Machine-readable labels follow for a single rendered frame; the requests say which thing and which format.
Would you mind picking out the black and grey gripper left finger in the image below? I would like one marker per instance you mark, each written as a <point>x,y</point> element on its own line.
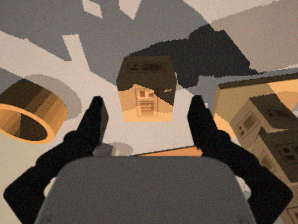
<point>25,195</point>

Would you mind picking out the white cylinder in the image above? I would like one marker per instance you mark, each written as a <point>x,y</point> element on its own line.
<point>106,150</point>

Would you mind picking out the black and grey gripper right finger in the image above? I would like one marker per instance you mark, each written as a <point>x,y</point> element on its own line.
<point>269,195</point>

